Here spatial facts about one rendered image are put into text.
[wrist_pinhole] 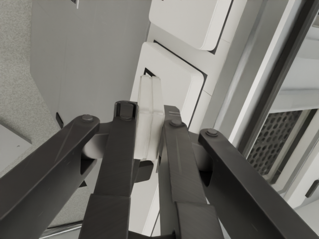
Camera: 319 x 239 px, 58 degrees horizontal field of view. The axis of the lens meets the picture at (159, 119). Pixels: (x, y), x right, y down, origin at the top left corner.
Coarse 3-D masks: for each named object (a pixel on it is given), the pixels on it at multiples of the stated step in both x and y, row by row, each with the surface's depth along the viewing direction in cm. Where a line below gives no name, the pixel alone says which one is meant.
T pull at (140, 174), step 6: (138, 162) 35; (144, 162) 37; (150, 162) 37; (138, 168) 36; (144, 168) 36; (150, 168) 37; (132, 174) 35; (138, 174) 36; (144, 174) 37; (150, 174) 37; (132, 180) 36; (138, 180) 37; (144, 180) 37; (132, 186) 37
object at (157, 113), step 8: (152, 80) 20; (160, 80) 21; (152, 88) 19; (160, 88) 19; (152, 96) 18; (160, 96) 18; (152, 104) 16; (160, 104) 16; (152, 112) 15; (160, 112) 15; (152, 120) 15; (160, 120) 15; (152, 128) 15; (160, 128) 15; (152, 136) 16; (160, 136) 16; (152, 144) 16; (152, 152) 16; (152, 160) 16
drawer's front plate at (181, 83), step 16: (144, 48) 37; (160, 48) 36; (144, 64) 37; (160, 64) 34; (176, 64) 32; (176, 80) 32; (192, 80) 30; (176, 96) 32; (192, 96) 31; (192, 112) 33; (144, 160) 39; (144, 192) 40; (144, 208) 40; (144, 224) 40
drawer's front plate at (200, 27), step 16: (160, 0) 33; (176, 0) 31; (192, 0) 29; (208, 0) 27; (224, 0) 26; (160, 16) 33; (176, 16) 31; (192, 16) 29; (208, 16) 27; (224, 16) 27; (176, 32) 31; (192, 32) 29; (208, 32) 28; (208, 48) 29
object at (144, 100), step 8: (144, 80) 20; (144, 88) 18; (144, 96) 17; (144, 104) 16; (144, 112) 15; (144, 120) 15; (136, 128) 16; (144, 128) 15; (136, 136) 16; (144, 136) 16; (136, 144) 16; (144, 144) 16; (136, 152) 16; (144, 152) 16
